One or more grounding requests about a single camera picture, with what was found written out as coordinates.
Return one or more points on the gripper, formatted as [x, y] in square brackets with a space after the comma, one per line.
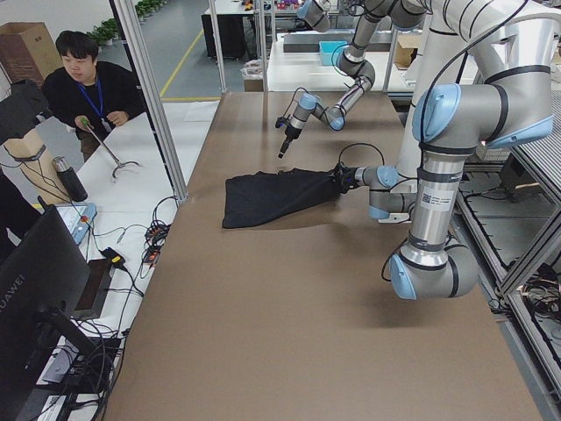
[345, 176]
[289, 131]

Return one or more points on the black graphic t-shirt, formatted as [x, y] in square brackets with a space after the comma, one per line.
[252, 200]

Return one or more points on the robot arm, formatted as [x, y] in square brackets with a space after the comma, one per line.
[484, 79]
[351, 61]

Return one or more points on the blue plastic bin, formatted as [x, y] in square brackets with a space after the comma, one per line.
[330, 51]

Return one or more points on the power strip with red switches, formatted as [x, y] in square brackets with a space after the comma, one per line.
[155, 237]

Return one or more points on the seated person in black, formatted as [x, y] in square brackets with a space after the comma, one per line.
[90, 95]

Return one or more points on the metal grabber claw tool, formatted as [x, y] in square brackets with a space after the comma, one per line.
[119, 164]

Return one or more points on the dark thermos bottle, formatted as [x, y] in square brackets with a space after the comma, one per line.
[69, 180]

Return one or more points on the teach pendant tablet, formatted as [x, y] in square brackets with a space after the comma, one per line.
[78, 218]

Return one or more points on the cardboard box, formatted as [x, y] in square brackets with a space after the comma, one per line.
[28, 52]

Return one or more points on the black computer monitor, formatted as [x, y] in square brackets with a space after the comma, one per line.
[42, 281]

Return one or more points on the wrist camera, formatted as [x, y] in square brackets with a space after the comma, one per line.
[282, 122]

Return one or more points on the aluminium frame post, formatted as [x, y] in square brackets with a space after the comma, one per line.
[135, 47]

